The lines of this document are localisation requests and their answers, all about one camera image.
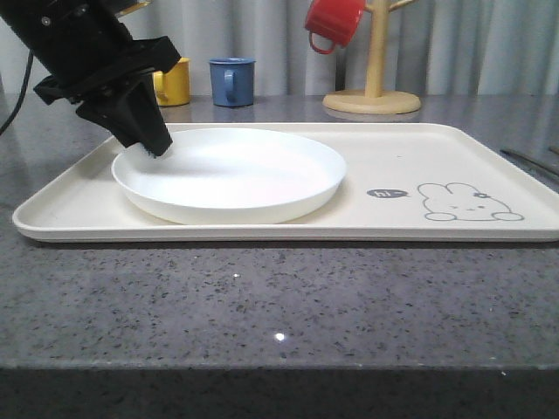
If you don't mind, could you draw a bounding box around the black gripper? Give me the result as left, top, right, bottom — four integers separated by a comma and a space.
1, 1, 180, 157

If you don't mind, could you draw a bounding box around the white round plate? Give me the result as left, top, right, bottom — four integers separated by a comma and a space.
112, 127, 347, 224

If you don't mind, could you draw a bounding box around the silver metal chopstick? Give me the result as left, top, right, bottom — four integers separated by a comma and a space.
500, 148, 558, 177

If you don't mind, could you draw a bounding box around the yellow enamel mug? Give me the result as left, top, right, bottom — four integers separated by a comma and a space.
152, 58, 190, 106

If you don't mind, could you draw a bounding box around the blue enamel mug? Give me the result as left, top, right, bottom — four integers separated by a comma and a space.
209, 57, 256, 107

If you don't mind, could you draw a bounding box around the red enamel mug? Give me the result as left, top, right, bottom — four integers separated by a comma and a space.
305, 0, 367, 55

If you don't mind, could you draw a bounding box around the wooden mug tree stand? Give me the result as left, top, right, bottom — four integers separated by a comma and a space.
322, 0, 421, 114

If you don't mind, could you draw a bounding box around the cream rabbit serving tray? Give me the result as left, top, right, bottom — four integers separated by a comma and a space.
13, 123, 558, 242

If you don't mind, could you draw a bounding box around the grey curtain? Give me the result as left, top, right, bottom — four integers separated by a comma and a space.
0, 0, 559, 97

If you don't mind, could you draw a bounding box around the black cable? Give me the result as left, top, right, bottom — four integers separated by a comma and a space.
0, 51, 35, 135

